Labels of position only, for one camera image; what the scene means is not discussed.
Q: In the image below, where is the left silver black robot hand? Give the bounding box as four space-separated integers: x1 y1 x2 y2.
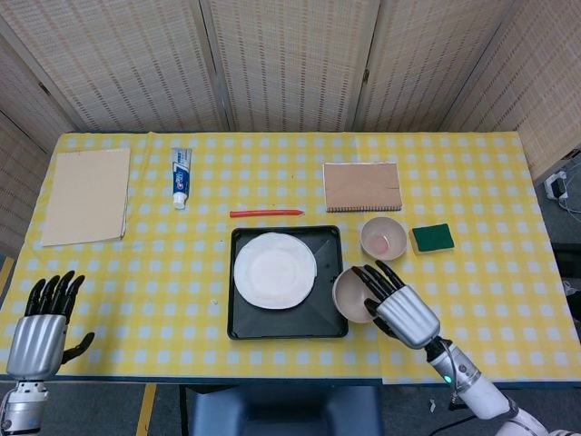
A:
5 270 96 382

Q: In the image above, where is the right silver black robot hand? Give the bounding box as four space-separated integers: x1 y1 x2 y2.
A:
351 259 441 350

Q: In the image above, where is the plain beige bowl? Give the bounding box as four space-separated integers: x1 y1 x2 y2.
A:
332 266 387 323

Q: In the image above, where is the beige bowl with pink residue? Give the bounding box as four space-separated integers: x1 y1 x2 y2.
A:
359 216 408 262

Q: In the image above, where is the white round plate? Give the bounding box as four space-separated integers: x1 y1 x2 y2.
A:
233 232 318 311

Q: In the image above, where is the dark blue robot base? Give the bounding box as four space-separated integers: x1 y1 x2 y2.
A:
188 385 385 436

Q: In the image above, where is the black square plastic tray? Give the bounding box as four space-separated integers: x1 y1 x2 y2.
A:
226 224 350 341

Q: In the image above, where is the green and yellow sponge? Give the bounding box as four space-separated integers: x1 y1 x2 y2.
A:
409 223 456 255

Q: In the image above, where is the brown spiral notebook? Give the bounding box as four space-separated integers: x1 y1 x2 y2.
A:
321 161 404 214

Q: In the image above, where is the beige paper folder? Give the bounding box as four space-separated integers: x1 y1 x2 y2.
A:
39 146 133 248

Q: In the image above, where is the red pencil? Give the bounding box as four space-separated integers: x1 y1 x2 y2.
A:
229 208 306 219

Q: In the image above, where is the woven bamboo screen panel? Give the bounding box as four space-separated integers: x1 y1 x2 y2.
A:
353 0 523 134
0 0 232 134
0 31 78 255
439 0 581 183
199 0 382 134

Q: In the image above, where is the white power adapter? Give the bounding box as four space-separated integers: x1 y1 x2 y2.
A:
543 171 571 201

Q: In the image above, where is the yellow checked tablecloth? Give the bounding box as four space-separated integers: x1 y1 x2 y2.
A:
0 131 576 387

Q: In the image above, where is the white blue toothpaste tube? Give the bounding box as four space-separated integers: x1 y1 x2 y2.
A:
170 147 193 211

